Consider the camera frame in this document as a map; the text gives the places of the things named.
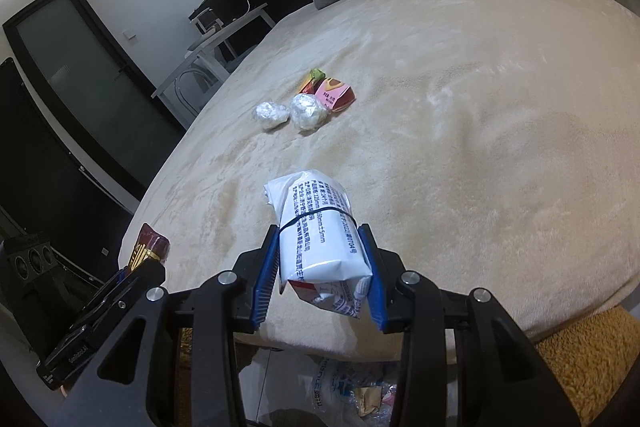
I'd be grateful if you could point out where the white chair grey cushion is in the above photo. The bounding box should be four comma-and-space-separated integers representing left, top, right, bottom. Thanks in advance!
172, 34, 236, 118

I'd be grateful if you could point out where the dark frosted glass door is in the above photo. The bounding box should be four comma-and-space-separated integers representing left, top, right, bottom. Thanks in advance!
2, 0, 186, 202

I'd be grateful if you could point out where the black cabinet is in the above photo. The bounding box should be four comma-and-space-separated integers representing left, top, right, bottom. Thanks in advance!
0, 57, 142, 280

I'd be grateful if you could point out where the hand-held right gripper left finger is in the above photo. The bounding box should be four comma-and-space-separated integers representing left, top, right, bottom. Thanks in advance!
52, 223, 281, 427

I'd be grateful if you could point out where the white table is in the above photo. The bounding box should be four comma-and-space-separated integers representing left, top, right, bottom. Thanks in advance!
151, 3, 277, 130

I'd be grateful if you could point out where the small plastic ball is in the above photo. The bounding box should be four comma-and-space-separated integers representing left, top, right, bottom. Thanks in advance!
254, 102, 291, 131

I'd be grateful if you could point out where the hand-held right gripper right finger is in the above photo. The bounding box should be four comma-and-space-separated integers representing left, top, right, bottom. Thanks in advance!
357, 223, 583, 427

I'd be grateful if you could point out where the red gold wrapper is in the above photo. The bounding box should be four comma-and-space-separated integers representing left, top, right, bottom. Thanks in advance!
119, 223, 171, 279

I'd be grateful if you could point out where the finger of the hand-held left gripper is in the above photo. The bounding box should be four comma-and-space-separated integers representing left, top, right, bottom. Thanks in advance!
75, 263, 167, 343
95, 268, 135, 295

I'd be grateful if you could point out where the clear plastic trash bag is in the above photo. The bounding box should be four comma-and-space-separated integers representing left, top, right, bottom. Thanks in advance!
309, 356, 402, 427

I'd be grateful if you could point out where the large plastic ball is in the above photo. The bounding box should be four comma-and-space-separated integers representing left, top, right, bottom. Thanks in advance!
291, 93, 331, 131

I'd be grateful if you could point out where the white tissue packet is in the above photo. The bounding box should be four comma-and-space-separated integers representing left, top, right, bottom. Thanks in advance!
262, 168, 375, 320

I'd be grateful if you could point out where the pink paper box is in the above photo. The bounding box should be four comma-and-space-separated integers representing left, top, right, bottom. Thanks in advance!
315, 77, 357, 112

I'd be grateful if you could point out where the beige plush blanket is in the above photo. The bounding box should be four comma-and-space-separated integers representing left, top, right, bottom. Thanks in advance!
120, 0, 640, 358

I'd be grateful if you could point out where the beige pouch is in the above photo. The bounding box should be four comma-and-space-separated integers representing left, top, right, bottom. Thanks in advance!
352, 387, 384, 416

